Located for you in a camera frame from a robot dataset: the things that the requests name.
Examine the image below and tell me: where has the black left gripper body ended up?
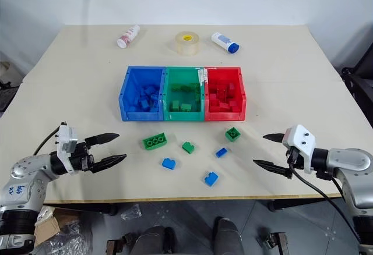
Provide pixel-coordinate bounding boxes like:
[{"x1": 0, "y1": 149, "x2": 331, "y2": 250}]
[{"x1": 71, "y1": 139, "x2": 98, "y2": 175}]

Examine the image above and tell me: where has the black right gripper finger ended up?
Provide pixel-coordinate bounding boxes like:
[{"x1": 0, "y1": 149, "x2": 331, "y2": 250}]
[
  {"x1": 262, "y1": 133, "x2": 288, "y2": 144},
  {"x1": 252, "y1": 159, "x2": 293, "y2": 179}
]

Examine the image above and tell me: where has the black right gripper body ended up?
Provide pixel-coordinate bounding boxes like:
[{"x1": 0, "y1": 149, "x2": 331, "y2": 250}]
[{"x1": 286, "y1": 146, "x2": 304, "y2": 171}]

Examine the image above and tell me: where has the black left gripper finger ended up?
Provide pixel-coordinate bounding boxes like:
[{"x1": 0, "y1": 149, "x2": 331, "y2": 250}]
[
  {"x1": 85, "y1": 133, "x2": 121, "y2": 148},
  {"x1": 93, "y1": 154, "x2": 128, "y2": 175}
]

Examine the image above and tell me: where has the square green toy brick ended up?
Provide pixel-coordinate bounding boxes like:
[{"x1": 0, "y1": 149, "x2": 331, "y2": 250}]
[{"x1": 225, "y1": 126, "x2": 242, "y2": 143}]

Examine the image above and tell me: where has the black table foot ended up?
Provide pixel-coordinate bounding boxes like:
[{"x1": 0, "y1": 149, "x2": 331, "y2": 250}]
[
  {"x1": 43, "y1": 203, "x2": 119, "y2": 217},
  {"x1": 266, "y1": 197, "x2": 342, "y2": 213}
]

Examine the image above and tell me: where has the long green toy brick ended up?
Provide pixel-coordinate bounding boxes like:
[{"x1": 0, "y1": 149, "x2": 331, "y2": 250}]
[{"x1": 142, "y1": 132, "x2": 169, "y2": 150}]

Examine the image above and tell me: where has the blue plastic bin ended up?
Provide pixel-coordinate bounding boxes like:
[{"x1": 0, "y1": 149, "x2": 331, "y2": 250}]
[{"x1": 118, "y1": 66, "x2": 167, "y2": 122}]

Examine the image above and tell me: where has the small clear plastic bag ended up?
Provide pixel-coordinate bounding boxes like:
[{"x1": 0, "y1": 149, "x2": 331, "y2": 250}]
[{"x1": 120, "y1": 203, "x2": 143, "y2": 221}]

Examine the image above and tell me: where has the brown cardboard box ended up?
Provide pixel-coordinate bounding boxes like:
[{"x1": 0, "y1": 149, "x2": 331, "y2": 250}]
[{"x1": 34, "y1": 207, "x2": 94, "y2": 255}]

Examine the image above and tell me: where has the small green toy brick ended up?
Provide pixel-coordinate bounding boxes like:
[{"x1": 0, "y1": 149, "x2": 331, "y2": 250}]
[{"x1": 181, "y1": 141, "x2": 196, "y2": 154}]

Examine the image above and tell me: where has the red plastic bin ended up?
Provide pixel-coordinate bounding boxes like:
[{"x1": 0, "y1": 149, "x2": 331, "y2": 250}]
[{"x1": 203, "y1": 66, "x2": 248, "y2": 122}]

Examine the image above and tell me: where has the dark rounded shape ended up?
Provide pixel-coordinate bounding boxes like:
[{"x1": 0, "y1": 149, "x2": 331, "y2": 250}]
[
  {"x1": 213, "y1": 217, "x2": 245, "y2": 255},
  {"x1": 136, "y1": 225, "x2": 176, "y2": 255}
]

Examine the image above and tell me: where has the large clear plastic bag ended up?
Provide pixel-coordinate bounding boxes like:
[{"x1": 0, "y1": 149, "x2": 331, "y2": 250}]
[{"x1": 34, "y1": 219, "x2": 93, "y2": 255}]

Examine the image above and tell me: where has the green plastic bin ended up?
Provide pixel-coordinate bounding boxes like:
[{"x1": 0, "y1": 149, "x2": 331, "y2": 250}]
[{"x1": 162, "y1": 66, "x2": 206, "y2": 121}]

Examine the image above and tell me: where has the dark equipment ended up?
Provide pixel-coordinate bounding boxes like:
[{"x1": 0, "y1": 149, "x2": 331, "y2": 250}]
[{"x1": 0, "y1": 50, "x2": 24, "y2": 113}]

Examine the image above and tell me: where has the white bottle with red label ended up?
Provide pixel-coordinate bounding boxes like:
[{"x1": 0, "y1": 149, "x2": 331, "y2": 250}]
[{"x1": 116, "y1": 24, "x2": 141, "y2": 49}]

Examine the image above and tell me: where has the white bottle with blue cap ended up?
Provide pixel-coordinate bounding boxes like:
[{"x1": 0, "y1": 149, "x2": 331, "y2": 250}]
[{"x1": 211, "y1": 31, "x2": 241, "y2": 54}]

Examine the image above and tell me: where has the clear tape roll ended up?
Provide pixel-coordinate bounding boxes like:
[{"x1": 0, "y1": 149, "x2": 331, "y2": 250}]
[{"x1": 175, "y1": 31, "x2": 202, "y2": 55}]

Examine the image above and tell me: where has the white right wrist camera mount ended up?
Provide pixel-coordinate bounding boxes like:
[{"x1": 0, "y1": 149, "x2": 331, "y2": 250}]
[{"x1": 281, "y1": 124, "x2": 316, "y2": 175}]

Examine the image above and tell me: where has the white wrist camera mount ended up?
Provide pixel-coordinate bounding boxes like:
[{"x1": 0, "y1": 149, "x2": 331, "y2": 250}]
[
  {"x1": 281, "y1": 124, "x2": 316, "y2": 175},
  {"x1": 54, "y1": 123, "x2": 79, "y2": 175}
]

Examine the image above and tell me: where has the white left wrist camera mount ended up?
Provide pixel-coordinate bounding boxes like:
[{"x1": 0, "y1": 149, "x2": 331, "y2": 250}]
[{"x1": 54, "y1": 123, "x2": 79, "y2": 175}]

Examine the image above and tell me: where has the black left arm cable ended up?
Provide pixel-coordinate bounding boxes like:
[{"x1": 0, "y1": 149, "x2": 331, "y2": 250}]
[{"x1": 32, "y1": 126, "x2": 61, "y2": 156}]

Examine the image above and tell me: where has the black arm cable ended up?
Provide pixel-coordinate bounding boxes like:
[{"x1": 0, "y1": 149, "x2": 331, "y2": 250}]
[
  {"x1": 288, "y1": 150, "x2": 364, "y2": 246},
  {"x1": 32, "y1": 126, "x2": 61, "y2": 156}
]

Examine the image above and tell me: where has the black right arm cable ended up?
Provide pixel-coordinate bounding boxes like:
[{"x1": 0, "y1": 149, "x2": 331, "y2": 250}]
[{"x1": 288, "y1": 150, "x2": 364, "y2": 246}]

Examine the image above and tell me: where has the black metal bracket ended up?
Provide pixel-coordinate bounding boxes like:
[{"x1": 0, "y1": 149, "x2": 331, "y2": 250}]
[{"x1": 257, "y1": 231, "x2": 288, "y2": 255}]

